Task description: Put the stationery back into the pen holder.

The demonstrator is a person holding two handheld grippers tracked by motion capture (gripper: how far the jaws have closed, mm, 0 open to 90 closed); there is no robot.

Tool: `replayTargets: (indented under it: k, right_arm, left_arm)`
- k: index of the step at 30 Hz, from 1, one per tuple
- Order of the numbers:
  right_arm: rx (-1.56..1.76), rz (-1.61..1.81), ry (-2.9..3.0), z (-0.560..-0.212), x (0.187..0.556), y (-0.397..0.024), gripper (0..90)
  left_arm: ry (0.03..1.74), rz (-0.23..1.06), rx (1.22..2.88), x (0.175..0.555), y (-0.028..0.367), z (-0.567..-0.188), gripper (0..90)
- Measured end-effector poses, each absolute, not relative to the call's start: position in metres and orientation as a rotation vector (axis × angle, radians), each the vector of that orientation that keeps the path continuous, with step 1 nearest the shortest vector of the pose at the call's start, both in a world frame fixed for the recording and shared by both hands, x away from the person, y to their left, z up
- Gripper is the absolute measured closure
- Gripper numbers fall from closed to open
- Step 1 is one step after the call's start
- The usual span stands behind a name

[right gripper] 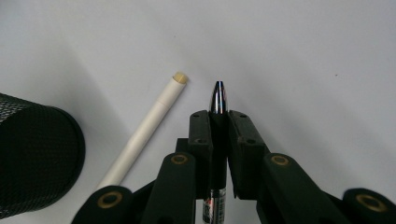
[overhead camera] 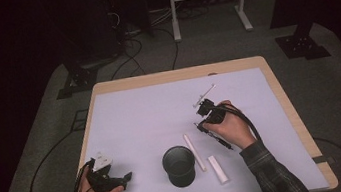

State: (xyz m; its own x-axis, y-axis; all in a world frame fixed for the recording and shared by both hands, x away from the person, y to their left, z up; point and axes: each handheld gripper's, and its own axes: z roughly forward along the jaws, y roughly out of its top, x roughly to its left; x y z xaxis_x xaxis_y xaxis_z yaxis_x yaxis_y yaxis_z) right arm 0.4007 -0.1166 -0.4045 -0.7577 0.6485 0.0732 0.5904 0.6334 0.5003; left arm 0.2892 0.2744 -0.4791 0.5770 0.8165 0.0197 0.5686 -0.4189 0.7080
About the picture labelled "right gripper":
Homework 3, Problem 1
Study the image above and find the white pen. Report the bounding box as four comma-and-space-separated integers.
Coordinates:
96, 72, 190, 190

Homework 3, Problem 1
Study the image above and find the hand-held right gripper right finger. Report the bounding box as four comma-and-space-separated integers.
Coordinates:
228, 109, 270, 200

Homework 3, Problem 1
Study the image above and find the black mesh pen holder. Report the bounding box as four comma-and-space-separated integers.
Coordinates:
0, 92, 87, 220

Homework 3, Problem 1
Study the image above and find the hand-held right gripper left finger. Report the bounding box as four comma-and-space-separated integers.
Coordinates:
176, 109, 214, 200

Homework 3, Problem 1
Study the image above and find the black pen with chrome tip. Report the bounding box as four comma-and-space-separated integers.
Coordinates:
202, 80, 230, 224

